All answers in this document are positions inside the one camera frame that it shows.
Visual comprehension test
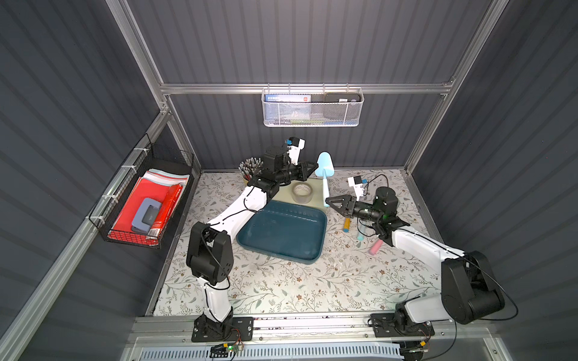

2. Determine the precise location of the red book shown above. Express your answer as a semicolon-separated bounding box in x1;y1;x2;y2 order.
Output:
146;184;184;239

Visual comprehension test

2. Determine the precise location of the clear tape roll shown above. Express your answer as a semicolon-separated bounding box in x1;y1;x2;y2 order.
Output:
291;182;313;205

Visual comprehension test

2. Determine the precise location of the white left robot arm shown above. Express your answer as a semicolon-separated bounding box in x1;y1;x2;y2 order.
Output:
186;137;319;326

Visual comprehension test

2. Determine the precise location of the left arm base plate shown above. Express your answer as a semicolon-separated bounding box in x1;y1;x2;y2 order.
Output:
191;314;254;343

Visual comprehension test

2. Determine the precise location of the aluminium front rail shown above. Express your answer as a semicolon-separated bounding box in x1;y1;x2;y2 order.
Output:
130;310;493;339

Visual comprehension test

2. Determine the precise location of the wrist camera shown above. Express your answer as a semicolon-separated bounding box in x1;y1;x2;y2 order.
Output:
348;175;368;201
286;137;305;165

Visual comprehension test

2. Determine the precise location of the red folder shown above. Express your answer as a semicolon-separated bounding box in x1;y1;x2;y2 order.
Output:
107;168;190;248

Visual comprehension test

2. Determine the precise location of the white mesh wall basket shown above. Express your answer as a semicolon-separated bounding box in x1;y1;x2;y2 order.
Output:
261;88;365;127

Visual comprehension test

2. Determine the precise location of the purple shovel pink handle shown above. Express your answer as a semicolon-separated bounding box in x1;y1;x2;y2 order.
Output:
369;239;384;256

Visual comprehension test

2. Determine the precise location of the pale green flat board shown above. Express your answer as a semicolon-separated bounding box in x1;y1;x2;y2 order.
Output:
273;177;328;213

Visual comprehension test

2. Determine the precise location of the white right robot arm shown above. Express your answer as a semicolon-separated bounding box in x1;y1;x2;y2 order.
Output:
325;187;505;329

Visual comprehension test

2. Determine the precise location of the grey blue stapler box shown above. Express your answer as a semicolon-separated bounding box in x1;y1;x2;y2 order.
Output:
131;198;161;235

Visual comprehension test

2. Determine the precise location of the black wire side basket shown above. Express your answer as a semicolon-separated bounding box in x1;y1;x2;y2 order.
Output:
88;136;194;248

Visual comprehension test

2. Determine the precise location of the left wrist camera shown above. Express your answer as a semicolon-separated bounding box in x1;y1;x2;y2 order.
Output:
286;137;305;165

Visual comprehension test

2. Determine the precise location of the small green circuit board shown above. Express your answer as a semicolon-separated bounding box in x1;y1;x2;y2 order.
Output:
209;343;245;359

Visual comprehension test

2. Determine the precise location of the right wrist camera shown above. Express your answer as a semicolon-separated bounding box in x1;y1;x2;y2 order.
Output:
348;175;368;201

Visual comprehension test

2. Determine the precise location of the bundle of pencils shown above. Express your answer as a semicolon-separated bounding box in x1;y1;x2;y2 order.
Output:
239;157;263;181

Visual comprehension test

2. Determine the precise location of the blue white box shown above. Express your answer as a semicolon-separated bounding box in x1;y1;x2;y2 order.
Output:
262;93;312;126

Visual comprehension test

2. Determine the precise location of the white vent grille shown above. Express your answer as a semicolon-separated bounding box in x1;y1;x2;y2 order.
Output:
133;341;404;360

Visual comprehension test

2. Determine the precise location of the yellow toy shovel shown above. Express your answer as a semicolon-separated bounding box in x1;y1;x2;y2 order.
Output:
343;218;352;233

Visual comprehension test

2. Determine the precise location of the black device in basket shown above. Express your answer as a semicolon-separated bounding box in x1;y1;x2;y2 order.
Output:
322;93;364;123

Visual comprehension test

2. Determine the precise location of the teal plastic storage tray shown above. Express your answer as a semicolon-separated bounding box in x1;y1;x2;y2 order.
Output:
236;201;328;265

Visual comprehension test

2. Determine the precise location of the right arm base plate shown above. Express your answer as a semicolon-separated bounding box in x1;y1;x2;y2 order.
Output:
367;312;435;339

